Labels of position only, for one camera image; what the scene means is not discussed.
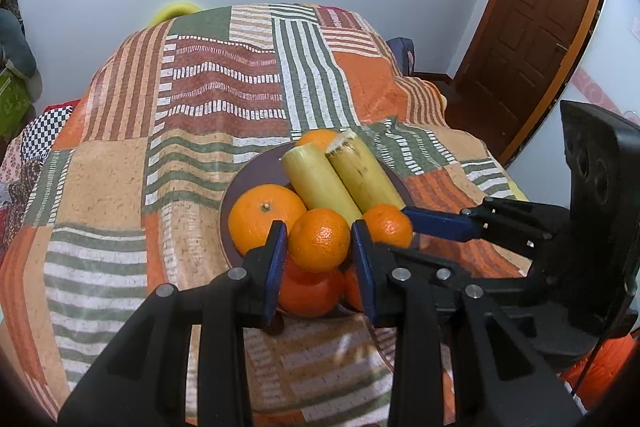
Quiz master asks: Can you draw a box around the brown wooden door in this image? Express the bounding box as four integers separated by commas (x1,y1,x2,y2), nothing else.
449,0,602,164

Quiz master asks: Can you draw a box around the small tangerine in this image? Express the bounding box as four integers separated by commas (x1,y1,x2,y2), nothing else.
288,208,350,273
362,204,413,248

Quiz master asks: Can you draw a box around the large orange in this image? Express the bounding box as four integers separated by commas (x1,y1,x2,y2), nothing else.
228,184,307,257
296,129,340,154

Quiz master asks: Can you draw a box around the yellow sugarcane piece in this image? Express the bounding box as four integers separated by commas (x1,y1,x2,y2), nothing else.
326,129,406,213
281,144,361,225

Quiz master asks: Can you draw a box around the purple round plate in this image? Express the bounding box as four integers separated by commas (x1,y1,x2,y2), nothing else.
218,141,417,316

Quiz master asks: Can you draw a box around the yellow round cushion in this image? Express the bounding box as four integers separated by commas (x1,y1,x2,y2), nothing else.
149,2,201,27

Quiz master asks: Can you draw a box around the green storage box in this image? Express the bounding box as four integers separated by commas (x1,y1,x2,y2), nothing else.
0,66,34,141

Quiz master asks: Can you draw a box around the patchwork striped bed cover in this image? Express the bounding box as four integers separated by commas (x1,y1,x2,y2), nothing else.
1,3,520,418

